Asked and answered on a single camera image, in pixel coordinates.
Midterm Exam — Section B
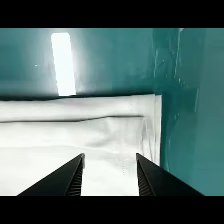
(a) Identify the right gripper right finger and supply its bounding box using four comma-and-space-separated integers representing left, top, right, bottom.
135, 152, 205, 197

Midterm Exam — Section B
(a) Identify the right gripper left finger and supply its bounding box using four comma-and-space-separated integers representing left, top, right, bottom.
18, 152, 86, 197

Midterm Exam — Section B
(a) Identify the white garment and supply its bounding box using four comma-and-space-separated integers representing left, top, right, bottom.
0, 94, 163, 197

